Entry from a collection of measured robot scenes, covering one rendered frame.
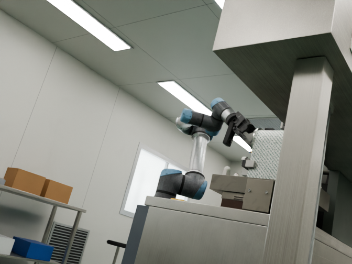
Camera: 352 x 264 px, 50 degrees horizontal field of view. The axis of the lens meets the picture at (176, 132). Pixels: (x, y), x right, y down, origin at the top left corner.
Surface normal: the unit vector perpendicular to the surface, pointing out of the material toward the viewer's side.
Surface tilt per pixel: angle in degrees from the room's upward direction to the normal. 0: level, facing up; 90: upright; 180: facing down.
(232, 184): 90
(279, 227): 90
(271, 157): 90
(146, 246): 90
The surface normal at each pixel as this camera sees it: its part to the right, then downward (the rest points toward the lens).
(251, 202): -0.59, -0.37
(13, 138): 0.77, 0.00
